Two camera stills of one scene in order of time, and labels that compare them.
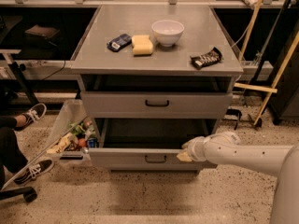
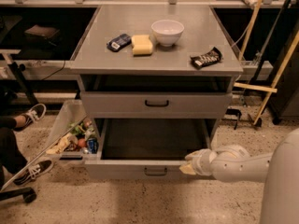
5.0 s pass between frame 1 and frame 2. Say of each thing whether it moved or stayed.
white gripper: moved
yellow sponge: stayed
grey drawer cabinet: stayed
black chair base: stayed
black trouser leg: stayed
